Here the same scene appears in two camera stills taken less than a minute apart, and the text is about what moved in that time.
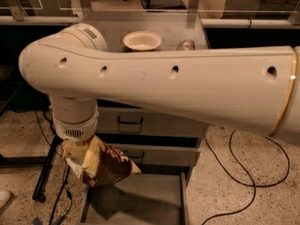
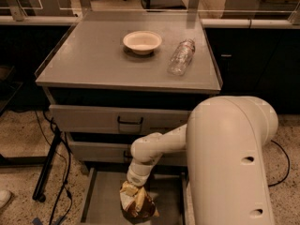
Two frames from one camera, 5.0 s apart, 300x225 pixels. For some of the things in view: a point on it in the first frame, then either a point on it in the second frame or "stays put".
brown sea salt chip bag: x=113 y=165 to x=128 y=208
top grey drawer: x=139 y=120 stays put
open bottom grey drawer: x=139 y=199 stays put
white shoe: x=5 y=197 stays put
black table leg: x=45 y=162 stays put
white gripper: x=76 y=131 to x=136 y=179
